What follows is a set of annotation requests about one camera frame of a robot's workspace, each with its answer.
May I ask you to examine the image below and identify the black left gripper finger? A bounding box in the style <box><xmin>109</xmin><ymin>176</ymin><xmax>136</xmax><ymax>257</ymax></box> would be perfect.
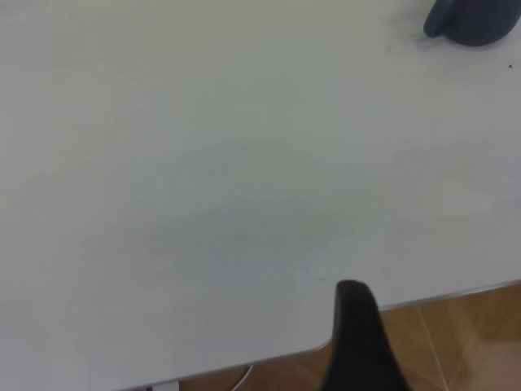
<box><xmin>319</xmin><ymin>279</ymin><xmax>412</xmax><ymax>391</ymax></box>

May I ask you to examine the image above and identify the dark blue-grey ceramic mug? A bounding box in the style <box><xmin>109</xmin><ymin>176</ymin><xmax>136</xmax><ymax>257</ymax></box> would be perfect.
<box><xmin>422</xmin><ymin>0</ymin><xmax>521</xmax><ymax>47</ymax></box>

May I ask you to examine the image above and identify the white cable under table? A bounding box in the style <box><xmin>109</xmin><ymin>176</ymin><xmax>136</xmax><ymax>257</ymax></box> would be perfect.
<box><xmin>225</xmin><ymin>365</ymin><xmax>254</xmax><ymax>387</ymax></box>

